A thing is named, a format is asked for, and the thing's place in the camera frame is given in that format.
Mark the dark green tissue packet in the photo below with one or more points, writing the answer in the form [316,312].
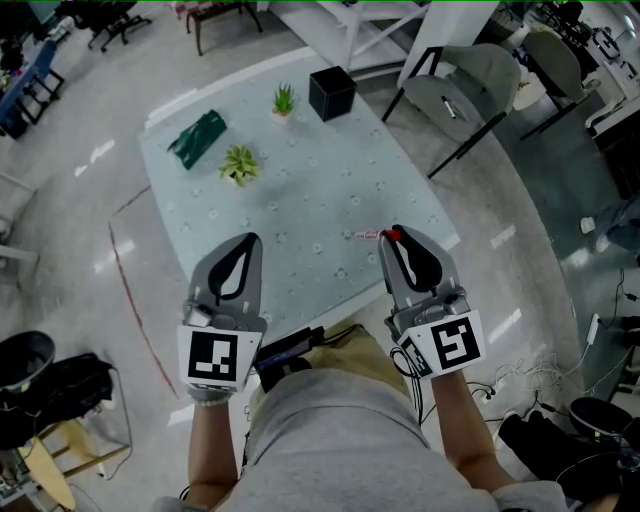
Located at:
[197,140]

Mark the white knit wrist band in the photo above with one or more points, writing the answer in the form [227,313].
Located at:
[209,395]

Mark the white table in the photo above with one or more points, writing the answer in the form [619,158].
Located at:
[320,315]

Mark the black office chair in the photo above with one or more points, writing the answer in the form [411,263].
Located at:
[112,20]

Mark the small spiky potted plant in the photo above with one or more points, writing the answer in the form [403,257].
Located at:
[283,102]

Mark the grey shell chair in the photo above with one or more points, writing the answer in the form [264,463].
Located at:
[555,65]
[480,70]

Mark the light wooden chair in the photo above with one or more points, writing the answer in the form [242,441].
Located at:
[50,470]

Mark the person's right forearm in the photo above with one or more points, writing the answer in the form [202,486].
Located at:
[460,425]

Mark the small broad-leaf potted plant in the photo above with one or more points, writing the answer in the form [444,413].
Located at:
[239,165]

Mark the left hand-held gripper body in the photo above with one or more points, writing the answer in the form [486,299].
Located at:
[212,352]

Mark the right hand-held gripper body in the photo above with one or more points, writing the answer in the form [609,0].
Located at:
[452,342]

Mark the black waist device box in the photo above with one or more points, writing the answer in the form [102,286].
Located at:
[285,350]

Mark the person's left forearm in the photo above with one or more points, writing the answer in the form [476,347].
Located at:
[210,450]

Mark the person's grey shirt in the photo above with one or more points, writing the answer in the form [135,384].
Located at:
[340,440]

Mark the white square pillar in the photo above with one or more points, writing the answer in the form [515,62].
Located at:
[450,30]

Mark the black and white marker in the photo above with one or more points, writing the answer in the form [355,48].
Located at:
[448,107]

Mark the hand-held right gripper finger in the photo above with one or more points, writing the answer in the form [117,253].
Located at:
[425,265]
[392,280]

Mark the black bag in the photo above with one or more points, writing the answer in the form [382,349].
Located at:
[65,390]

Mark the long white power strip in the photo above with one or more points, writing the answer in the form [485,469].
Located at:
[593,330]

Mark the black cube box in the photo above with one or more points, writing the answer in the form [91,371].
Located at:
[332,92]

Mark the red capped pen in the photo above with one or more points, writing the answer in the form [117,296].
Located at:
[370,234]

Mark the white metal storage rack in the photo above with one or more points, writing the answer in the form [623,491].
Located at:
[300,15]

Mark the black round helmet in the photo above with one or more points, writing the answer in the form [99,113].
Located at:
[25,357]
[600,415]

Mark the person's khaki trousers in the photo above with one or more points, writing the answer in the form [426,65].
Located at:
[360,350]

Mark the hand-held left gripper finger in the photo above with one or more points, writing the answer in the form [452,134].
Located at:
[202,275]
[253,295]

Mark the blue cloth table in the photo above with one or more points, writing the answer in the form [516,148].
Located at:
[30,75]

